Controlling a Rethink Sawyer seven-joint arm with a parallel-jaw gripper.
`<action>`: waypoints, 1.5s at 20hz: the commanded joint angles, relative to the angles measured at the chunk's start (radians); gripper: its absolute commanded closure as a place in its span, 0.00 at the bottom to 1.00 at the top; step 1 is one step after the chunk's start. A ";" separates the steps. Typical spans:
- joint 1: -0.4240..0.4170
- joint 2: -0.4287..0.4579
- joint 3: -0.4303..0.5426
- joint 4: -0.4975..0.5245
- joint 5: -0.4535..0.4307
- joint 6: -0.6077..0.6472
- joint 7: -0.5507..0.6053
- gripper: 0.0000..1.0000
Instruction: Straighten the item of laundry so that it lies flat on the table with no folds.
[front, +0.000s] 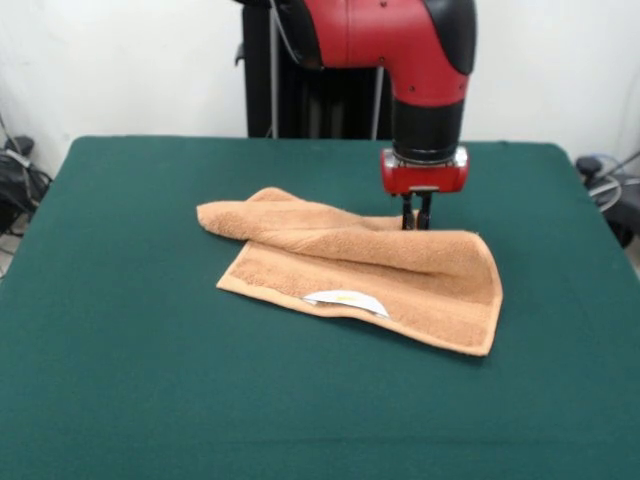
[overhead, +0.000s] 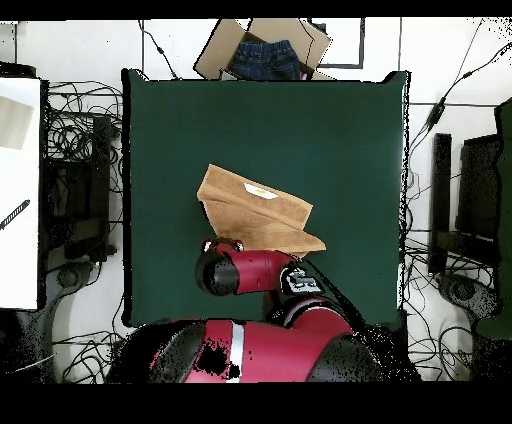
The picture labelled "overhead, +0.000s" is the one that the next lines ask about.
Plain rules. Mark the tan terry towel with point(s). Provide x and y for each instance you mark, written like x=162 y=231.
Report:
x=256 y=216

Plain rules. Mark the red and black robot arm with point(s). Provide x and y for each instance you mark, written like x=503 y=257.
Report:
x=272 y=348

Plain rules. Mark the black flat panel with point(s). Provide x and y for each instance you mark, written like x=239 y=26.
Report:
x=480 y=180

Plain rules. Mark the dark green table cloth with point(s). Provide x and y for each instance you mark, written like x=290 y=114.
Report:
x=260 y=128

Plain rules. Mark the black equipment rack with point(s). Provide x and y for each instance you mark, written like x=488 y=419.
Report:
x=76 y=188

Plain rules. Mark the blue denim jeans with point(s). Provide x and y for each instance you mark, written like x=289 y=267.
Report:
x=264 y=60

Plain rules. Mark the brown cardboard box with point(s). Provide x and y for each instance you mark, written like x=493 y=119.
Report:
x=216 y=52

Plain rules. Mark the white side table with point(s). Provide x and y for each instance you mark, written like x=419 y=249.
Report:
x=20 y=260

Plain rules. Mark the narrow black bar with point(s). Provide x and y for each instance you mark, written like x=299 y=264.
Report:
x=442 y=200

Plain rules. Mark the beige foam block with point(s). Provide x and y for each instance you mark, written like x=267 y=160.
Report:
x=14 y=124

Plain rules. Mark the dark green fabric piece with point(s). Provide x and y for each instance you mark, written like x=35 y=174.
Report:
x=504 y=200

